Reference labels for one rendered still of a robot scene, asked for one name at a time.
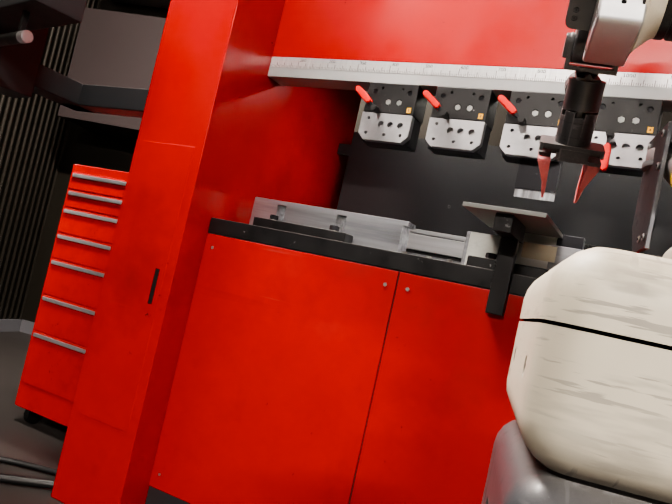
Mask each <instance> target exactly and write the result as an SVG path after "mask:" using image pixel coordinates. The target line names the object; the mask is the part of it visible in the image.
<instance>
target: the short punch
mask: <svg viewBox="0 0 672 504"><path fill-rule="evenodd" d="M561 168H562V164H561V163H552V162H550V166H549V171H548V177H547V182H546V188H545V192H544V196H543V198H542V197H541V184H542V181H541V176H540V171H539V165H538V161H534V160H524V159H520V163H519V168H518V173H517V177H516V182H515V191H514V197H522V198H529V199H537V200H544V201H552V202H554V199H555V194H556V193H557V188H558V183H559V178H560V173H561Z"/></svg>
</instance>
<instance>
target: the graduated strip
mask: <svg viewBox="0 0 672 504"><path fill-rule="evenodd" d="M270 67H288V68H307V69H326V70H345V71H364V72H382V73H401V74H420V75H439V76H458V77H477V78H496V79H515V80H534V81H552V82H566V80H567V78H568V77H569V76H570V75H571V74H572V73H573V72H574V70H564V69H542V68H520V67H497V66H475V65H452V64H430V63H407V62H385V61H362V60H340V59H317V58H295V57H272V59H271V64H270ZM598 76H599V77H600V79H601V80H602V81H605V82H606V84H609V85H628V86H647V87H666V88H672V74H654V73H632V72H617V76H612V75H605V74H598Z"/></svg>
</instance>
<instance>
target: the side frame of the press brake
mask: <svg viewBox="0 0 672 504"><path fill-rule="evenodd" d="M284 3H285V0H171V1H170V5H169V9H168V13H167V18H166V22H165V26H164V30H163V34H162V38H161V42H160V47H159V51H158V55H157V59H156V63H155V67H154V71H153V76H152V80H151V84H150V88H149V92H148V96H147V100H146V105H145V109H144V113H143V117H142V121H141V125H140V129H139V133H138V138H137V142H136V146H135V150H134V154H133V158H132V162H131V167H130V171H129V175H128V179H127V183H126V187H125V191H124V196H123V200H122V204H121V208H120V212H119V216H118V220H117V225H116V229H115V233H114V237H113V241H112V245H111V249H110V253H109V258H108V262H107V266H106V270H105V274H104V278H103V282H102V287H101V291H100V295H99V299H98V303H97V307H96V311H95V316H94V320H93V324H92V328H91V332H90V336H89V340H88V345H87V349H86V353H85V357H84V361H83V365H82V369H81V373H80V378H79V382H78V386H77V390H76V394H75V398H74V402H73V407H72V411H71V415H70V419H69V423H68V427H67V431H66V436H65V440H64V444H63V448H62V452H61V456H60V460H59V465H58V469H57V473H56V477H55V481H54V485H53V489H52V493H51V497H53V498H55V499H57V500H59V501H61V502H63V503H65V504H145V502H146V497H147V493H148V489H149V482H150V478H151V474H152V469H153V465H154V461H155V457H156V452H157V448H158V444H159V440H160V435H161V431H162V427H163V423H164V418H165V414H166V410H167V405H168V401H169V397H170V393H171V388H172V384H173V380H174V376H175V371H176V367H177V363H178V358H179V354H180V350H181V346H182V341H183V337H184V333H185V329H186V324H187V320H188V316H189V311H190V307H191V303H192V299H193V294H194V290H195V286H196V282H197V277H198V273H199V269H200V265H201V260H202V256H203V252H204V247H205V243H206V239H207V235H208V233H209V232H208V229H209V225H210V221H211V218H212V217H213V218H218V219H224V220H229V221H234V222H240V223H245V224H249V222H250V218H251V214H252V209H253V205H254V201H255V197H262V198H268V199H274V200H280V201H286V202H292V203H298V204H304V205H311V206H317V207H323V208H331V209H337V205H338V201H339V196H340V192H341V187H342V183H343V178H344V174H345V169H346V165H347V160H348V156H345V155H339V154H337V151H338V147H339V143H341V144H350V145H351V143H352V138H353V134H354V129H355V125H356V121H357V116H358V112H359V107H360V103H361V96H360V95H359V94H358V92H357V91H355V90H340V89H325V88H311V87H296V86H281V85H279V84H278V83H277V82H275V81H274V80H272V79H271V78H270V77H268V72H269V67H270V63H271V59H272V55H273V51H274V46H275V42H276V38H277V33H278V29H279V25H280V21H281V16H282V12H283V8H284Z"/></svg>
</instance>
